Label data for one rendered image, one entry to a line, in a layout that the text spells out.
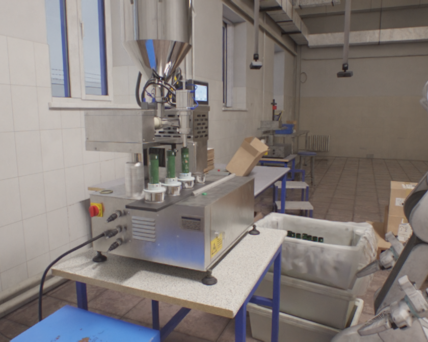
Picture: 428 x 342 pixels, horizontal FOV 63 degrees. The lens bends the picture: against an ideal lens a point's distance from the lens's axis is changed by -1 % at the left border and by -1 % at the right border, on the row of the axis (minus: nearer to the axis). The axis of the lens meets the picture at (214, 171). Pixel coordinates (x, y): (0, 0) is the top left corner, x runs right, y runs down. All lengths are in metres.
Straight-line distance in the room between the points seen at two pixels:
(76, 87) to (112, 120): 2.29
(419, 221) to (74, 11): 3.26
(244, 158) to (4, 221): 1.84
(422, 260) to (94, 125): 1.29
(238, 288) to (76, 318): 0.60
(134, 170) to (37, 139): 1.54
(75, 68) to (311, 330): 2.92
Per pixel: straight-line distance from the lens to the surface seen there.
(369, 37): 11.15
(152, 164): 1.16
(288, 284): 2.01
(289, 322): 2.12
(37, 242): 2.88
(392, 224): 3.63
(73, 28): 3.69
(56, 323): 1.44
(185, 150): 1.35
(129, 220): 1.34
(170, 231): 1.25
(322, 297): 2.01
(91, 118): 1.41
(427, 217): 1.38
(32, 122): 2.75
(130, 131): 1.30
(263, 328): 2.25
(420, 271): 1.49
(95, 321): 1.41
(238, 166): 3.07
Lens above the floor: 1.33
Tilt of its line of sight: 9 degrees down
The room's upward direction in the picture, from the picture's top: straight up
